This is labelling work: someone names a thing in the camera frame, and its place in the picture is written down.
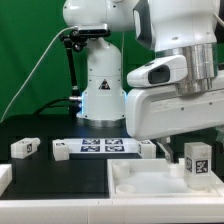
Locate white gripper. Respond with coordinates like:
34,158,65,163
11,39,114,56
126,79,224,164

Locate white square tabletop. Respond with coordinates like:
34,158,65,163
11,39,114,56
107,159,224,198

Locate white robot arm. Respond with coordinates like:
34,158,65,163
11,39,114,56
63,0,224,163

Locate white left fence block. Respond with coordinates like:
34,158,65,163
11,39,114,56
0,164,12,196

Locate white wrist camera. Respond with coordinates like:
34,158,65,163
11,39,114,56
127,55,188,88

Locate white front fence rail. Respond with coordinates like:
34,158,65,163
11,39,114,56
0,198,224,224

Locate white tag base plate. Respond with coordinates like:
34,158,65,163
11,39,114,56
64,138,138,154

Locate black base cable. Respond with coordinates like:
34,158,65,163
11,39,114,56
33,97,73,116

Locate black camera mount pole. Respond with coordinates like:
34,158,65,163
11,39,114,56
59,33,88,118

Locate grey mounted camera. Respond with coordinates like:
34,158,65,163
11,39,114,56
71,24,110,38

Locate white camera cable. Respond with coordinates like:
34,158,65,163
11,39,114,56
0,26,80,123

